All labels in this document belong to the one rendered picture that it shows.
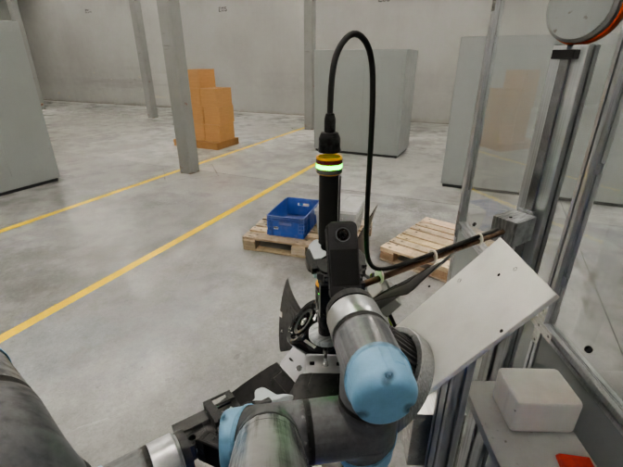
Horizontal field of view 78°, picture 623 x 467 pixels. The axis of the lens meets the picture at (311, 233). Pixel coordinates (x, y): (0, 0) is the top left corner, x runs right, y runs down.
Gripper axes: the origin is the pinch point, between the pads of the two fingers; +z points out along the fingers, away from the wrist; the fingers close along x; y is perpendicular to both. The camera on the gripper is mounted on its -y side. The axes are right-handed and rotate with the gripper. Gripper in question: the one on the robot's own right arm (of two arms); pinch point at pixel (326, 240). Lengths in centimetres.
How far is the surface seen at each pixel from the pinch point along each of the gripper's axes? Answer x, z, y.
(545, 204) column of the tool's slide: 64, 24, 5
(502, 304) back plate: 38.1, -1.2, 17.1
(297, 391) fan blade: -6.9, -8.0, 28.2
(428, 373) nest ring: 22.6, -3.3, 32.4
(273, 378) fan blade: -10.9, 6.1, 38.3
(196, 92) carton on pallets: -128, 824, 35
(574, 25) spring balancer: 62, 27, -37
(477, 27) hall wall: 604, 1045, -106
